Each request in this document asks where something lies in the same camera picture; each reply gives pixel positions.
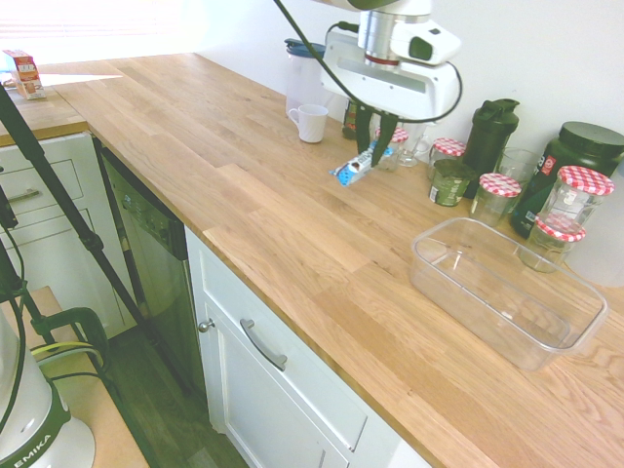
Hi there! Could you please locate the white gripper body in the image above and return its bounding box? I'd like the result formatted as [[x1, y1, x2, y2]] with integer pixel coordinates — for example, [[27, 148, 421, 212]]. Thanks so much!
[[321, 30, 458, 123]]

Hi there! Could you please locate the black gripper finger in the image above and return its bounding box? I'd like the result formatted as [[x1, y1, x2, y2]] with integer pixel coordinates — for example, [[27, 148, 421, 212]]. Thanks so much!
[[371, 111, 399, 170], [355, 102, 374, 157]]

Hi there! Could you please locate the blue white protein bar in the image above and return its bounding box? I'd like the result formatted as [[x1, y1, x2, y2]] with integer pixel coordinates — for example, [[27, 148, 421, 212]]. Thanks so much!
[[327, 140, 394, 188]]

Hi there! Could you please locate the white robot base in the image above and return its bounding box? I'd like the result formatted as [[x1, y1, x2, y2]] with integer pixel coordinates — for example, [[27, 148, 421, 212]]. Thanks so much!
[[0, 305, 97, 468]]

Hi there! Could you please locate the large black protein tub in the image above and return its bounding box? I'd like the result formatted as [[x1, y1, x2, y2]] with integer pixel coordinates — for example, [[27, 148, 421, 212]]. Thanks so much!
[[509, 121, 624, 240]]

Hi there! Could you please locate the clear plastic container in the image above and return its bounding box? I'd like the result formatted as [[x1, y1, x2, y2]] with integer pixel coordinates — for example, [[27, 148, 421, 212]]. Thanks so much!
[[408, 216, 610, 372]]

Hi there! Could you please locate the glass jar red checkered lid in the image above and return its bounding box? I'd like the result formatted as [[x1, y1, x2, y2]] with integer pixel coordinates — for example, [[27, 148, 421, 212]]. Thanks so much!
[[427, 137, 467, 181], [373, 126, 410, 173], [468, 173, 524, 228], [517, 213, 588, 274]]

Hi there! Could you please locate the dark-lidded labelled spice jar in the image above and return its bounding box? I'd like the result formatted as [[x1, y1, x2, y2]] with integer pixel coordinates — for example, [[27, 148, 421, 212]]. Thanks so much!
[[341, 97, 360, 141]]

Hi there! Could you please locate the tall glass mug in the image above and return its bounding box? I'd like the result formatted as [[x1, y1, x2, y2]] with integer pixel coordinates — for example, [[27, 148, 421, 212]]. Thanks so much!
[[397, 120, 434, 169]]

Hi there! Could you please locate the white ceramic mug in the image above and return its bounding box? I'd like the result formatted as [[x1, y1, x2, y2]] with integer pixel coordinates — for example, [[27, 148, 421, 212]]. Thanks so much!
[[287, 103, 331, 144]]

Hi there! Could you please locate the clear pitcher blue lid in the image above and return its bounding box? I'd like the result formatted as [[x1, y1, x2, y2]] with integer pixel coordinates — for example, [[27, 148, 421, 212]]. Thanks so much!
[[283, 37, 338, 121]]

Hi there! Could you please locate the black shaker bottle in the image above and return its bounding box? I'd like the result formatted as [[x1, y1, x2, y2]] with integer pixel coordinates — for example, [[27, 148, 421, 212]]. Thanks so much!
[[460, 97, 522, 200]]

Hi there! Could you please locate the clear drinking glass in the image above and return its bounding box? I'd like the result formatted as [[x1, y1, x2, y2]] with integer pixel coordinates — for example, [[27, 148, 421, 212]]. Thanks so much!
[[495, 147, 543, 196]]

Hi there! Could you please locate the large jar red checkered lid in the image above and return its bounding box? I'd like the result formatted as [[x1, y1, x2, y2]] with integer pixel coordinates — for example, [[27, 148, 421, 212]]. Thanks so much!
[[540, 165, 616, 231]]

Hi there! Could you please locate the black dishwasher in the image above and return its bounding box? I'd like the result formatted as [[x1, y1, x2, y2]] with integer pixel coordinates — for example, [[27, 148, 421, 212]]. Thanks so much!
[[94, 137, 207, 397]]

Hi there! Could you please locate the white counter base cabinet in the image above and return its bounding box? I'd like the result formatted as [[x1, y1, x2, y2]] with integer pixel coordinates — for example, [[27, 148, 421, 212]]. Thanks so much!
[[184, 225, 433, 468]]

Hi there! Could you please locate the white drawer cabinet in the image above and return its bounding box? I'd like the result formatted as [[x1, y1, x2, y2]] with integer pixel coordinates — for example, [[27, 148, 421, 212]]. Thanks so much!
[[0, 130, 138, 341]]

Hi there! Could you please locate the green clamp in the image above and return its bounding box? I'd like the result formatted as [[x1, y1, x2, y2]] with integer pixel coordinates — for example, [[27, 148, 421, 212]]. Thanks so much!
[[30, 306, 112, 368]]

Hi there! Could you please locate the orange white carton box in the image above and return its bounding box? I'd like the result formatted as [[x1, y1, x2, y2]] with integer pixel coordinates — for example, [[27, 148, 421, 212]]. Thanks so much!
[[2, 48, 49, 101]]

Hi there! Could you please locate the brown robot mounting board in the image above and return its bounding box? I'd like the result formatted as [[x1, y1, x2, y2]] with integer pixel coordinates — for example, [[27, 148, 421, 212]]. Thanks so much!
[[0, 286, 151, 468]]

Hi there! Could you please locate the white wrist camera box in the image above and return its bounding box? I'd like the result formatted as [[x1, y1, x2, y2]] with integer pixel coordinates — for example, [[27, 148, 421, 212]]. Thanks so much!
[[389, 19, 462, 67]]

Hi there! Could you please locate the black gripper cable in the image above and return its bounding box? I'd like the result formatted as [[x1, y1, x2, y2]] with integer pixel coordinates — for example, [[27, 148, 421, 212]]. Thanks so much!
[[271, 0, 464, 124]]

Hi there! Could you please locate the silver bar drawer handle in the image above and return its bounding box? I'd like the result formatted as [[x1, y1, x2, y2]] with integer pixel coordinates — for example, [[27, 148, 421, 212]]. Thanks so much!
[[239, 318, 290, 373]]

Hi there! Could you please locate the black camera tripod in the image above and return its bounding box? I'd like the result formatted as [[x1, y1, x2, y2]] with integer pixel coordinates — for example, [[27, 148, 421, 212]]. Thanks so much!
[[0, 85, 196, 397]]

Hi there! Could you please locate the yellow cable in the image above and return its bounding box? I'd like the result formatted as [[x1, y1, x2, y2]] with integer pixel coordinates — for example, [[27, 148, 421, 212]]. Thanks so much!
[[29, 339, 105, 368]]

